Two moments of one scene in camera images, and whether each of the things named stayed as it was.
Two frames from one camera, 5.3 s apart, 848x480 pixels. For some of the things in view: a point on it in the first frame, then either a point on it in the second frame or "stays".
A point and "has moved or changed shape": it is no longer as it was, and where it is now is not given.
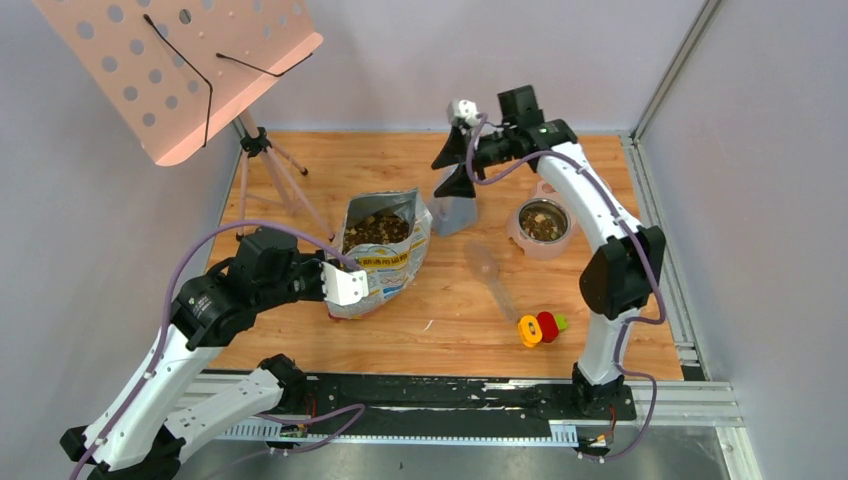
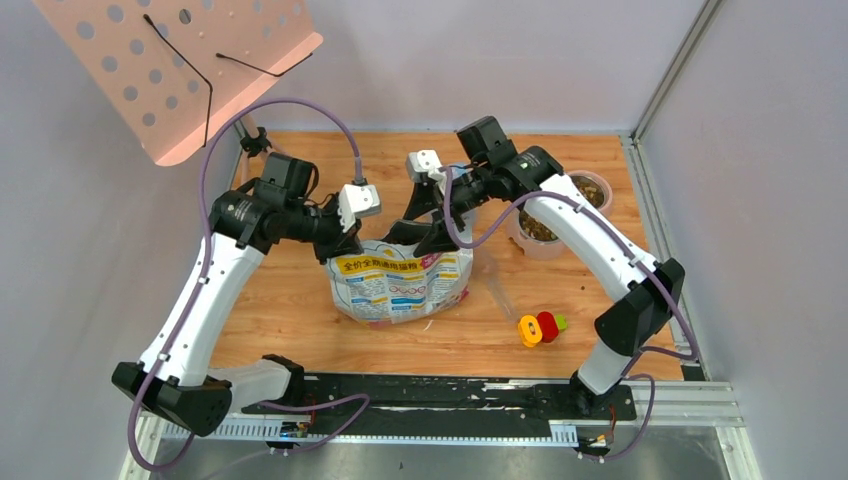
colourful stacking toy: (545, 326) stays
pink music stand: (174, 70) stays
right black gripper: (455, 151) -> (425, 197)
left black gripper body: (315, 278) -> (341, 237)
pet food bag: (386, 234) has moved or changed shape
